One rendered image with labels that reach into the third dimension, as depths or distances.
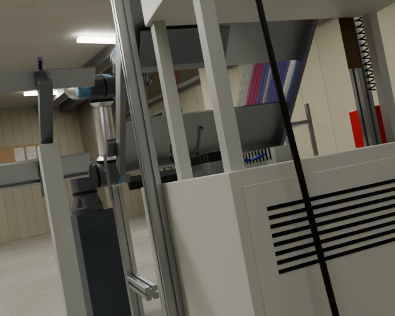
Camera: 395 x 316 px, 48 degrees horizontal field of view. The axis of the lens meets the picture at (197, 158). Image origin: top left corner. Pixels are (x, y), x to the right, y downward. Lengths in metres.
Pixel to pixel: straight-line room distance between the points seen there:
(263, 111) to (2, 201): 9.09
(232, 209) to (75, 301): 0.88
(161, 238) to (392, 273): 0.54
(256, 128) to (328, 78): 4.36
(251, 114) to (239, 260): 1.04
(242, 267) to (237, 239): 0.05
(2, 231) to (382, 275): 9.88
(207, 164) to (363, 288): 0.54
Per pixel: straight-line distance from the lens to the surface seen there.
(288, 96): 1.81
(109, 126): 2.19
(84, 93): 1.78
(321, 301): 0.88
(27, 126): 10.87
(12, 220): 10.57
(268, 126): 1.86
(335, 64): 6.09
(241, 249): 0.79
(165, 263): 1.17
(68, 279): 1.54
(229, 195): 0.79
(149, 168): 1.16
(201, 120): 1.69
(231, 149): 0.80
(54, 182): 1.52
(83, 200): 2.15
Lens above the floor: 0.62
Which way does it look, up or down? 2 degrees up
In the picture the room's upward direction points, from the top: 10 degrees counter-clockwise
